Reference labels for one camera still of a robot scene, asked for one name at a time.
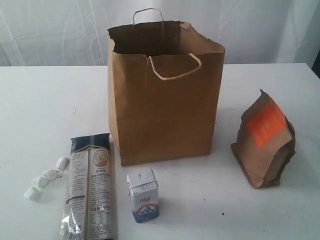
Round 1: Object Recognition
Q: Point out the white marshmallow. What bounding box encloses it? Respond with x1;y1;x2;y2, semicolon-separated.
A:
31;176;49;189
43;169;60;181
56;157;70;171
23;186;42;202

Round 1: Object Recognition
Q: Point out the white marshmallow top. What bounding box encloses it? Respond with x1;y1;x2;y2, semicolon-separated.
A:
56;157;70;171

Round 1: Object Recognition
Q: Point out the long pasta packet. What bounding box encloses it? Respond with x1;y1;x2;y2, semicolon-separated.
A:
59;133;114;240

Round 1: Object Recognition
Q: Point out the brown pouch orange label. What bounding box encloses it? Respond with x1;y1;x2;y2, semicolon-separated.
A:
231;91;296;189

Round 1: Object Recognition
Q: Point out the white marshmallow bottom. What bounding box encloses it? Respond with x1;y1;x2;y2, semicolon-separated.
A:
23;186;42;202

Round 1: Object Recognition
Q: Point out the white backdrop curtain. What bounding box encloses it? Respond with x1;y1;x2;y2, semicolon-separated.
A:
0;0;320;66

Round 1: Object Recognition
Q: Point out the small white blue milk carton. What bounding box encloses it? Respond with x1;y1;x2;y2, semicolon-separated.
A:
127;168;160;223

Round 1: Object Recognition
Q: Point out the brown paper bag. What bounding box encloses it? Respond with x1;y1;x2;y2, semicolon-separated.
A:
107;20;226;166

